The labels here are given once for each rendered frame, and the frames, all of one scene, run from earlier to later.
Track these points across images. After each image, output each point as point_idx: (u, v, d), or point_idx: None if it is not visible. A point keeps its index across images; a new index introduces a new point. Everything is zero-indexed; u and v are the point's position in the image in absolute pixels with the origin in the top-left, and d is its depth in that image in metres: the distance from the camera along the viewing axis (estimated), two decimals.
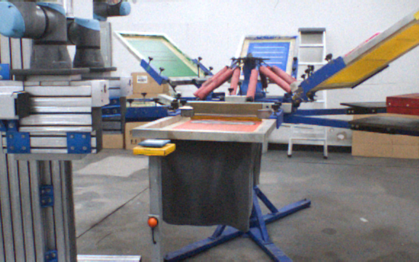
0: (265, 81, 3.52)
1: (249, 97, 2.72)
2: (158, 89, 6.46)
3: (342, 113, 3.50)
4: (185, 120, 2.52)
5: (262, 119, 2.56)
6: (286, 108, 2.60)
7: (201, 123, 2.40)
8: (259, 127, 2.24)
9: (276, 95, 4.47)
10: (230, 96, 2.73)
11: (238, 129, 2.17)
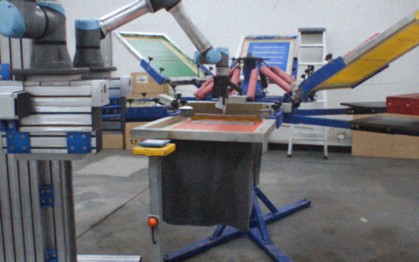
0: (265, 81, 3.52)
1: (249, 97, 2.72)
2: (158, 89, 6.46)
3: (342, 113, 3.50)
4: (185, 120, 2.52)
5: (262, 119, 2.56)
6: (286, 108, 2.60)
7: (201, 123, 2.40)
8: (259, 127, 2.24)
9: (276, 95, 4.47)
10: (230, 96, 2.73)
11: (238, 129, 2.17)
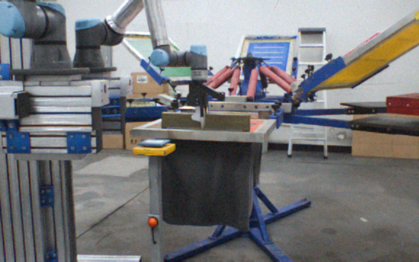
0: (265, 81, 3.52)
1: (249, 97, 2.72)
2: (158, 89, 6.46)
3: (342, 113, 3.50)
4: None
5: (262, 119, 2.56)
6: (286, 108, 2.60)
7: None
8: (259, 128, 2.24)
9: (276, 95, 4.47)
10: (230, 96, 2.73)
11: None
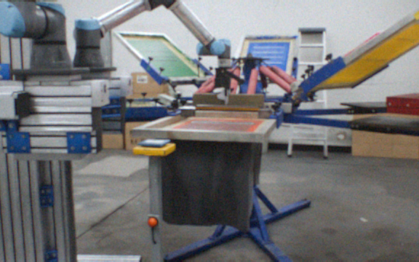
0: (265, 81, 3.52)
1: None
2: (158, 89, 6.46)
3: (342, 113, 3.50)
4: (185, 120, 2.52)
5: (262, 119, 2.56)
6: (286, 108, 2.60)
7: (201, 123, 2.40)
8: (259, 127, 2.24)
9: (276, 95, 4.47)
10: None
11: None
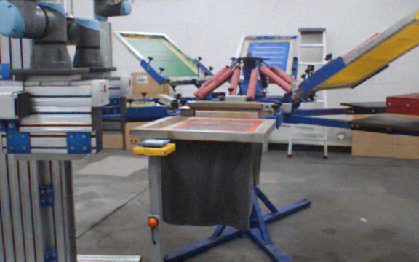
0: (265, 81, 3.52)
1: (249, 97, 2.72)
2: (158, 89, 6.46)
3: (342, 113, 3.50)
4: (185, 120, 2.52)
5: (262, 119, 2.56)
6: (286, 108, 2.60)
7: (201, 123, 2.40)
8: (259, 127, 2.24)
9: (276, 95, 4.47)
10: (230, 96, 2.73)
11: None
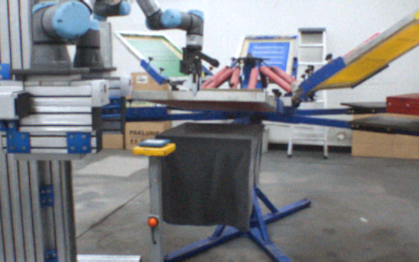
0: (265, 81, 3.52)
1: None
2: (158, 89, 6.46)
3: (342, 113, 3.50)
4: None
5: None
6: (286, 101, 2.60)
7: None
8: None
9: None
10: None
11: None
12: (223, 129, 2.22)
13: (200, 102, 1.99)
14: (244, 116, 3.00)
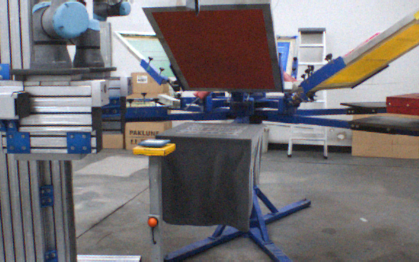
0: None
1: None
2: (158, 89, 6.46)
3: (342, 113, 3.50)
4: None
5: None
6: (287, 85, 2.62)
7: None
8: None
9: (276, 95, 4.47)
10: None
11: None
12: (223, 129, 2.22)
13: (206, 20, 2.04)
14: (244, 116, 3.00)
